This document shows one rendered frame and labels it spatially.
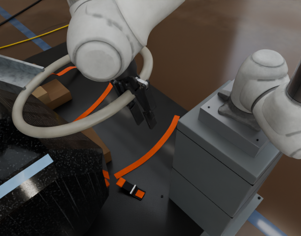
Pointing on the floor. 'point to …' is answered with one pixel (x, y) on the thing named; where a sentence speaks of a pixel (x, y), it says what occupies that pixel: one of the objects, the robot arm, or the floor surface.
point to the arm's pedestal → (216, 175)
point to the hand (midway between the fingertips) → (143, 116)
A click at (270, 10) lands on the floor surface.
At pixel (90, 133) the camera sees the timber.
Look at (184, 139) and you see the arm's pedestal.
